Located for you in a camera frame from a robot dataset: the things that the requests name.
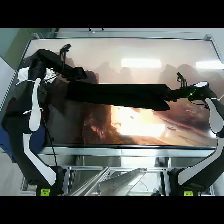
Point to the black garment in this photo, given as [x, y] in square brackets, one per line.
[123, 95]

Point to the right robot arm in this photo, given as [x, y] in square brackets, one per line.
[215, 117]

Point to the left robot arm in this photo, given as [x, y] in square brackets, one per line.
[34, 111]

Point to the blue garment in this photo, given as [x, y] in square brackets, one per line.
[38, 140]

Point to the red garment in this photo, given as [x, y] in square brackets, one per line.
[10, 105]

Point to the silver frame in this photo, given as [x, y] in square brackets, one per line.
[133, 152]

